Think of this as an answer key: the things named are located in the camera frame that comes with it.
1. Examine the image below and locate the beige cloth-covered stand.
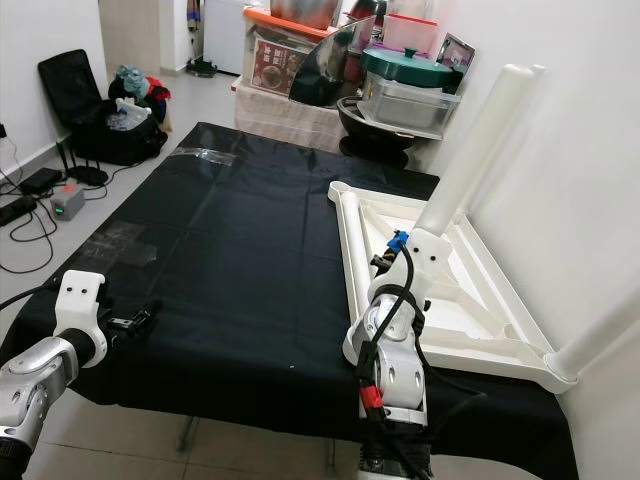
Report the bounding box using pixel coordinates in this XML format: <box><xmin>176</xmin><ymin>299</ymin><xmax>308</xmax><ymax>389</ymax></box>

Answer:
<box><xmin>235</xmin><ymin>80</ymin><xmax>346</xmax><ymax>151</ymax></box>

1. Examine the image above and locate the white plastic packet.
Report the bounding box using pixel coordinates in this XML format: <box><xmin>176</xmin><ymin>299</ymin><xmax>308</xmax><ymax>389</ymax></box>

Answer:
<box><xmin>115</xmin><ymin>98</ymin><xmax>151</xmax><ymax>126</ymax></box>

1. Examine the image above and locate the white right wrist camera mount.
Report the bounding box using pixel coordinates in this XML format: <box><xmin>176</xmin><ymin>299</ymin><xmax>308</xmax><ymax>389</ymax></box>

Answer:
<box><xmin>400</xmin><ymin>230</ymin><xmax>451</xmax><ymax>296</ymax></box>

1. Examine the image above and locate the teal plush toy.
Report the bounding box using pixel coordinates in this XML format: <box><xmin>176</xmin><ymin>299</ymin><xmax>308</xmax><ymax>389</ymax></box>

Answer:
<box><xmin>115</xmin><ymin>65</ymin><xmax>146</xmax><ymax>96</ymax></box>

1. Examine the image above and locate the metal pot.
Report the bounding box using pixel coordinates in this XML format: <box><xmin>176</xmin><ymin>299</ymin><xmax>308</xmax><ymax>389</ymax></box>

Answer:
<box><xmin>270</xmin><ymin>0</ymin><xmax>341</xmax><ymax>29</ymax></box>

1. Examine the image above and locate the black open bag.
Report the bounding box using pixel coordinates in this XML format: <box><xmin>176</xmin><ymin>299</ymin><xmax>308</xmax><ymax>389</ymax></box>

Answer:
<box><xmin>38</xmin><ymin>50</ymin><xmax>171</xmax><ymax>166</ymax></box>

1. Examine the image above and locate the black wok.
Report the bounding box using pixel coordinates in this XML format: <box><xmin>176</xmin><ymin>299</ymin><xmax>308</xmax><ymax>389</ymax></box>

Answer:
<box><xmin>338</xmin><ymin>98</ymin><xmax>441</xmax><ymax>156</ymax></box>

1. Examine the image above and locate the grey power box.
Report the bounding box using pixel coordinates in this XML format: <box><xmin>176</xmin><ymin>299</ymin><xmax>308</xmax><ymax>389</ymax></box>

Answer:
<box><xmin>50</xmin><ymin>185</ymin><xmax>86</xmax><ymax>221</ymax></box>

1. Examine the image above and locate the pink plastic container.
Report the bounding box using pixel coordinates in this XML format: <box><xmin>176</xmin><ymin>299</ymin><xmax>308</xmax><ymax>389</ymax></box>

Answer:
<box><xmin>382</xmin><ymin>12</ymin><xmax>439</xmax><ymax>51</ymax></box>

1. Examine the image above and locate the black power adapter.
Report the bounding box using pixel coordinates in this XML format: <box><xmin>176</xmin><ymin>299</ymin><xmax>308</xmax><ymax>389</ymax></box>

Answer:
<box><xmin>20</xmin><ymin>168</ymin><xmax>63</xmax><ymax>191</ymax></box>
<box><xmin>0</xmin><ymin>195</ymin><xmax>39</xmax><ymax>226</ymax></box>

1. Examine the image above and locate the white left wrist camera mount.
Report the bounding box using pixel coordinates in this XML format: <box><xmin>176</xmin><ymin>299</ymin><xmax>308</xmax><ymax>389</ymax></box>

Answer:
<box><xmin>60</xmin><ymin>270</ymin><xmax>109</xmax><ymax>346</ymax></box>

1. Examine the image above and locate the clear tape strip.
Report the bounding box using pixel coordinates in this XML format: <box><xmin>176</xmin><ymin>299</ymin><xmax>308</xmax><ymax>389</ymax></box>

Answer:
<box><xmin>175</xmin><ymin>148</ymin><xmax>236</xmax><ymax>166</ymax></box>

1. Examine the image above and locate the white appliance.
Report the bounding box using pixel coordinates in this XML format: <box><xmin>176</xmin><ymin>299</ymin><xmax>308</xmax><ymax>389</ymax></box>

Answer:
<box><xmin>203</xmin><ymin>0</ymin><xmax>251</xmax><ymax>76</ymax></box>

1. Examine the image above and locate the printed cardboard box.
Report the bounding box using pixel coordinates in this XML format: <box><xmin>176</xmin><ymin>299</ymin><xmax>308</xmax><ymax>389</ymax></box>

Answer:
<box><xmin>435</xmin><ymin>33</ymin><xmax>476</xmax><ymax>91</ymax></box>

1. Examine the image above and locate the black floor cloth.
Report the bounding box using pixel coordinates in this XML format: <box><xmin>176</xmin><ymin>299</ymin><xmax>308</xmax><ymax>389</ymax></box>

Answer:
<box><xmin>20</xmin><ymin>122</ymin><xmax>579</xmax><ymax>480</ymax></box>

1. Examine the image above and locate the orange-lidded storage box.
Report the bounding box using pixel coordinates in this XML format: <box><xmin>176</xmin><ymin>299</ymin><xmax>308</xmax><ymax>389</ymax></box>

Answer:
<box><xmin>245</xmin><ymin>8</ymin><xmax>326</xmax><ymax>91</ymax></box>

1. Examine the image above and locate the black glossy bag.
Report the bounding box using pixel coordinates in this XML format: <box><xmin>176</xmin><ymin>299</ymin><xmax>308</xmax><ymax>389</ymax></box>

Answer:
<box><xmin>288</xmin><ymin>18</ymin><xmax>371</xmax><ymax>106</ymax></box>

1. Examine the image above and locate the clear tape cross patch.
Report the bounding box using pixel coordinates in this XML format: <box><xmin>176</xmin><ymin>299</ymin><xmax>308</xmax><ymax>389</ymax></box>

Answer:
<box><xmin>95</xmin><ymin>220</ymin><xmax>161</xmax><ymax>266</ymax></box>

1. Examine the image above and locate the black round stand base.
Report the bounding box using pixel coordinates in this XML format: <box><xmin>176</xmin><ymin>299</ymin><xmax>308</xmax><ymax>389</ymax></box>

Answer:
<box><xmin>70</xmin><ymin>168</ymin><xmax>109</xmax><ymax>186</ymax></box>

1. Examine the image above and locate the green pot with lid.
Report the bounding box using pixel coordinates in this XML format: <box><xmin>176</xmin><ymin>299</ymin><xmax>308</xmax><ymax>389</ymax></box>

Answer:
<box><xmin>362</xmin><ymin>45</ymin><xmax>456</xmax><ymax>86</ymax></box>

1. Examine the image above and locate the black looped floor cable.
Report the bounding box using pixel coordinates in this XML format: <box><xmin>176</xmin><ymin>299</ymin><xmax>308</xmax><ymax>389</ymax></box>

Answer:
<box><xmin>0</xmin><ymin>130</ymin><xmax>61</xmax><ymax>273</ymax></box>

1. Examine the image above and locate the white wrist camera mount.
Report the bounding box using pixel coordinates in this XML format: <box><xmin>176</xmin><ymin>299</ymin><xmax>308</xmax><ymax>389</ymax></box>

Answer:
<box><xmin>400</xmin><ymin>230</ymin><xmax>451</xmax><ymax>296</ymax></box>
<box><xmin>60</xmin><ymin>270</ymin><xmax>109</xmax><ymax>346</ymax></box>

